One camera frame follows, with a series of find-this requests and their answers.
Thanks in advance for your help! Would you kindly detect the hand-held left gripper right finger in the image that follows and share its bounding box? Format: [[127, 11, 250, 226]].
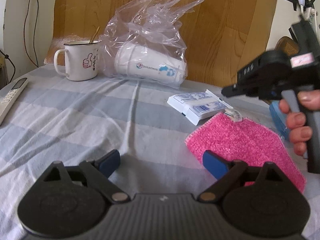
[[199, 150, 283, 203]]

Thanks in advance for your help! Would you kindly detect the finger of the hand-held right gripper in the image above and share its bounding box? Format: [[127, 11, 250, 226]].
[[222, 82, 258, 98]]

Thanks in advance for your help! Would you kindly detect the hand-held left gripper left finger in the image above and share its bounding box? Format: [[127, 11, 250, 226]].
[[44, 149, 130, 203]]

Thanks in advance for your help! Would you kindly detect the pink fuzzy cleaning cloth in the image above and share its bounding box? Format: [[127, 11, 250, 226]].
[[185, 112, 307, 194]]

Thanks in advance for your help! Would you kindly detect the clear bag with white cable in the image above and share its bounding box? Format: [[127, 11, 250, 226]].
[[184, 100, 234, 126]]

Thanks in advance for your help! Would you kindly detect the person's right hand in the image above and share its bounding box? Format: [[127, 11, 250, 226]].
[[279, 90, 320, 157]]

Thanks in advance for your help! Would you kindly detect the brown patterned object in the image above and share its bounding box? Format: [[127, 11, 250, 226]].
[[274, 36, 299, 55]]

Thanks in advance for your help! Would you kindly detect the white tissue packet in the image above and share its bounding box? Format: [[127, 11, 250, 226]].
[[167, 89, 225, 117]]

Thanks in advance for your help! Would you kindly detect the striped blue bed sheet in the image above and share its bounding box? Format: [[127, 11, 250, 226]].
[[0, 64, 320, 240]]

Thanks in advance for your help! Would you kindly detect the wooden headboard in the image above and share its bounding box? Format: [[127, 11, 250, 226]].
[[44, 0, 278, 93]]

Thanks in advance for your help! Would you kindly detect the stack of white paper cups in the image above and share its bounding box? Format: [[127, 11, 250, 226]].
[[114, 41, 188, 85]]

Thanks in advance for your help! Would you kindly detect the clear plastic bag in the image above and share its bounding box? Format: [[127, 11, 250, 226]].
[[101, 0, 207, 89]]

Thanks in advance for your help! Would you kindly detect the white enamel mug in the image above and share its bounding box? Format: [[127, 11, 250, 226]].
[[54, 40, 100, 82]]

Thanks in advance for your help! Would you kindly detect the white remote control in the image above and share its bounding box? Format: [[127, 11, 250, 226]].
[[0, 77, 28, 127]]

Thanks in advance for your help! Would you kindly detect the wooden stick in mug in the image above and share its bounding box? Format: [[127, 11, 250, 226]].
[[89, 26, 101, 43]]

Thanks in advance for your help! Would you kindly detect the black knotted cable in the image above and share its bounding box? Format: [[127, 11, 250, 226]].
[[0, 49, 15, 83]]

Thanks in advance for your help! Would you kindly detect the thin black cable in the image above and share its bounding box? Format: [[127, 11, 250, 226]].
[[24, 0, 40, 68]]

